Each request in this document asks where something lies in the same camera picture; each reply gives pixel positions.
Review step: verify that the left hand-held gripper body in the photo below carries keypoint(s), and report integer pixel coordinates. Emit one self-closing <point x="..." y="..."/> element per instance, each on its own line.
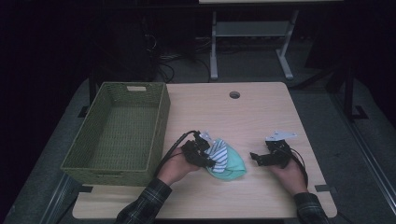
<point x="194" y="152"/>

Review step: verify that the teal baby bib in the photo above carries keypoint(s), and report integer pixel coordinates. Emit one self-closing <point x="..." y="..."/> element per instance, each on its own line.
<point x="232" y="165"/>

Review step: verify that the green woven basket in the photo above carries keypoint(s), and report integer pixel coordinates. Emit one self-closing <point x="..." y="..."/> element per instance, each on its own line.
<point x="124" y="124"/>

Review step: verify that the grey metal stand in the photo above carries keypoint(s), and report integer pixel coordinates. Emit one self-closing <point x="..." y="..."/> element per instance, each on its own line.
<point x="249" y="29"/>

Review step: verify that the person's right hand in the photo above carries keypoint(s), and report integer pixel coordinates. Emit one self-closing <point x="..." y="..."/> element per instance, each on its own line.
<point x="291" y="177"/>

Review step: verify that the grey tape strip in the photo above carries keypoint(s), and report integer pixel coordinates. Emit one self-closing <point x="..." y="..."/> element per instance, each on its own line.
<point x="325" y="188"/>

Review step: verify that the aluminium frame rail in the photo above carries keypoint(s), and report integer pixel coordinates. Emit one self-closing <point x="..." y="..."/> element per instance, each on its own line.
<point x="364" y="149"/>
<point x="57" y="199"/>

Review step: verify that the person's left hand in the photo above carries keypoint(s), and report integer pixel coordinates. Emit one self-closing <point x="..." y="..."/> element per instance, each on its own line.
<point x="176" y="169"/>

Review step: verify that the black tape strip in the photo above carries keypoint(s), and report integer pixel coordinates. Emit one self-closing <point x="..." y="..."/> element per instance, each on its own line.
<point x="84" y="188"/>

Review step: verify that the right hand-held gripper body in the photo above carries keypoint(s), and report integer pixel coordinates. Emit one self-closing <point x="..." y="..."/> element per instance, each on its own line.
<point x="278" y="154"/>

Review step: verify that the black stand post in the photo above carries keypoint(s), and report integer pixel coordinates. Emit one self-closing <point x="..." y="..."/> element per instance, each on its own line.
<point x="349" y="93"/>

